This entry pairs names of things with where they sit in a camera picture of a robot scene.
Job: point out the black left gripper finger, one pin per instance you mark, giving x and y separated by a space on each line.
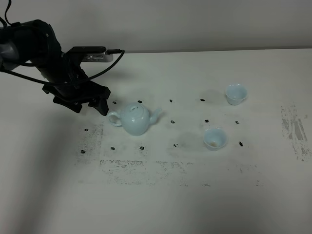
100 104
76 107

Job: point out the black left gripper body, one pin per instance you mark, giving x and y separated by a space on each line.
69 82

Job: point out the light blue porcelain teapot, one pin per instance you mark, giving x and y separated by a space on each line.
134 118

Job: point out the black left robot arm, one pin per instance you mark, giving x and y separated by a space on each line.
35 41

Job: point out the near light blue teacup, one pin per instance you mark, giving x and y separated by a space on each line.
215 138

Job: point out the light blue teacup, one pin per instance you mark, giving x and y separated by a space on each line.
215 138
236 94

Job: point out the far light blue teacup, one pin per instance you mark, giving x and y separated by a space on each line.
236 94

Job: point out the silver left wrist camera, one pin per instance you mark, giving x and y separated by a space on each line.
80 54

